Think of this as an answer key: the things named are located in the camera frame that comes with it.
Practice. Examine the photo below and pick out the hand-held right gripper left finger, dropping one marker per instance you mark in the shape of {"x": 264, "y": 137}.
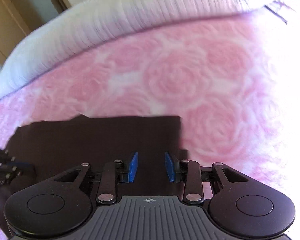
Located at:
{"x": 133, "y": 166}

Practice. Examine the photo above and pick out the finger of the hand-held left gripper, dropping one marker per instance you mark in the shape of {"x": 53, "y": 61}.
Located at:
{"x": 7, "y": 173}
{"x": 2, "y": 155}

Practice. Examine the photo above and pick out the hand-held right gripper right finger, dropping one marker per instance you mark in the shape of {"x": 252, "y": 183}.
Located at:
{"x": 169, "y": 167}

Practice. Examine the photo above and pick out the dark brown sweater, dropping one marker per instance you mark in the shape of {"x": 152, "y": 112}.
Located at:
{"x": 90, "y": 142}

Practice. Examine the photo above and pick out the pink rose blanket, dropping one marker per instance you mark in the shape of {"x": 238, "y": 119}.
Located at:
{"x": 190, "y": 80}

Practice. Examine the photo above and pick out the light wooden door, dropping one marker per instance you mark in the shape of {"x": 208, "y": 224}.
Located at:
{"x": 7, "y": 22}

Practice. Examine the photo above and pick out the striped pale duvet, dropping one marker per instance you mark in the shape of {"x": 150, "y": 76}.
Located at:
{"x": 90, "y": 25}

